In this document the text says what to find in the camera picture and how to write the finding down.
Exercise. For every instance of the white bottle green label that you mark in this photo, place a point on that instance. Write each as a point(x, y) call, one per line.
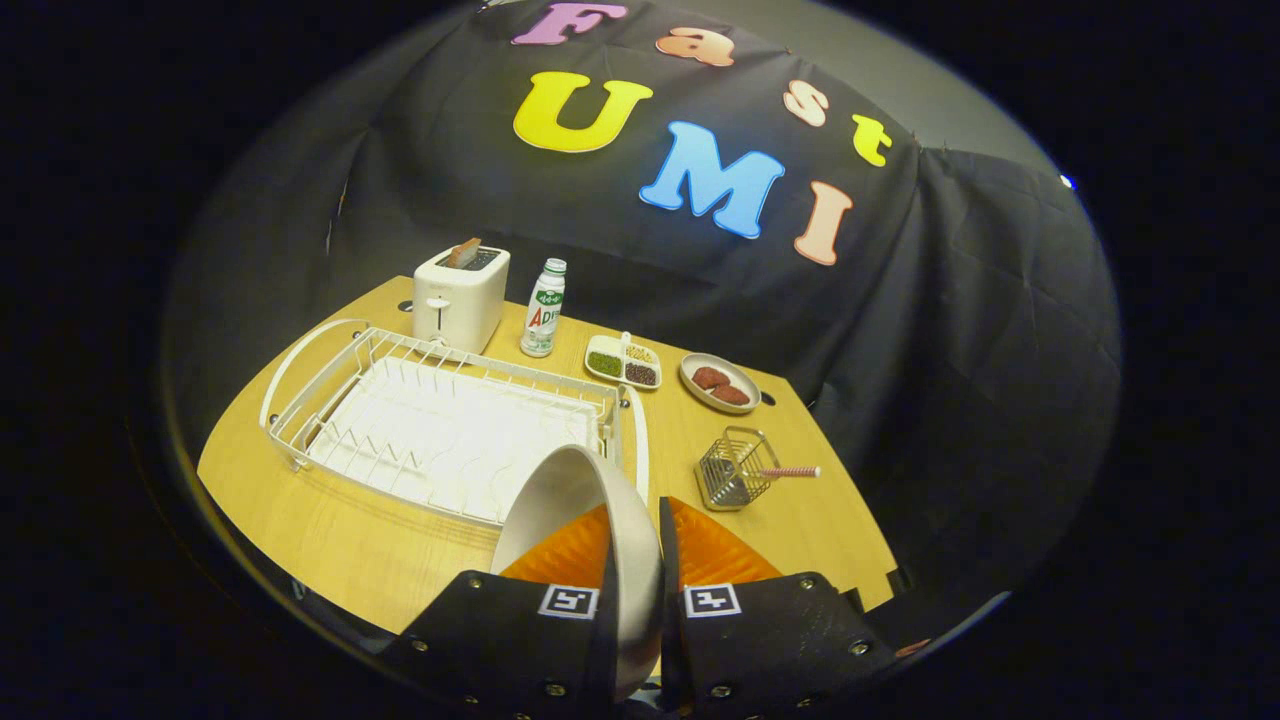
point(543, 315)

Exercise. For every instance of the white drain tray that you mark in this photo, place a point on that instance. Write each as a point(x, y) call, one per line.
point(450, 440)

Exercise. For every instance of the black backdrop cloth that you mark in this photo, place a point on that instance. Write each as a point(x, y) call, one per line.
point(950, 330)

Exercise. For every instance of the beige plate with patties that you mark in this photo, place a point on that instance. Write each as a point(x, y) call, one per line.
point(692, 392)

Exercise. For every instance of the red meat patty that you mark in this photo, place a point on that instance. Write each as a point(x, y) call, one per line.
point(711, 377)
point(731, 395)

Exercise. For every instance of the white divided dish with beans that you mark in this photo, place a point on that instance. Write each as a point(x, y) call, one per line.
point(605, 364)

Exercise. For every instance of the cream round plate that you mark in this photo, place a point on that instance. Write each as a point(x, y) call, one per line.
point(560, 495)

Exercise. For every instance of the white toaster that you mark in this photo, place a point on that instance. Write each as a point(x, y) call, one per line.
point(455, 305)

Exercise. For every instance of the brown bread slice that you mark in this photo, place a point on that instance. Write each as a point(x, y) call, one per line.
point(463, 252)

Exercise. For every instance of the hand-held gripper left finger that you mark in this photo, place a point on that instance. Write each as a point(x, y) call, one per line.
point(500, 640)

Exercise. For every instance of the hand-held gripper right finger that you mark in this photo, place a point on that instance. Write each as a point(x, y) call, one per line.
point(668, 560)

